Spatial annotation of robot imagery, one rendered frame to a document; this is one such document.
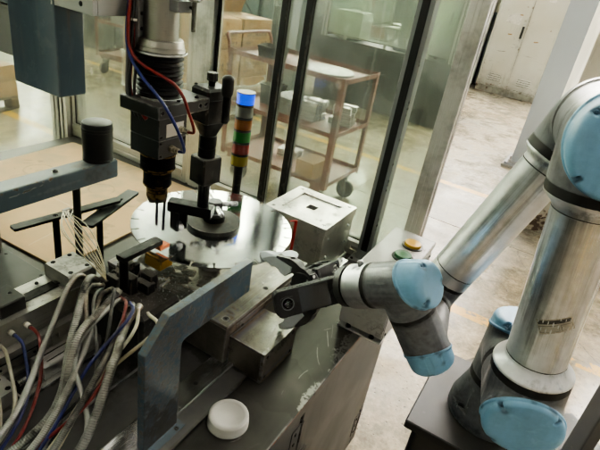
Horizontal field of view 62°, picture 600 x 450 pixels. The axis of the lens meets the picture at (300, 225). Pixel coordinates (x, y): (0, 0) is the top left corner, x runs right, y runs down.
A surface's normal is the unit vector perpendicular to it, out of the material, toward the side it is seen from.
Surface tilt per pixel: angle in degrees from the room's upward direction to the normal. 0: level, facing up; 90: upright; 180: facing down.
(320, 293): 64
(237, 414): 1
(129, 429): 0
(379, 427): 0
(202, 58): 90
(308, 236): 90
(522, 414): 98
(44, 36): 90
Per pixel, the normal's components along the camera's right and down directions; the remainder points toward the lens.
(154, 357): 0.85, 0.36
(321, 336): 0.15, -0.88
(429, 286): 0.70, -0.11
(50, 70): -0.51, 0.33
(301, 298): 0.24, 0.06
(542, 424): -0.33, 0.51
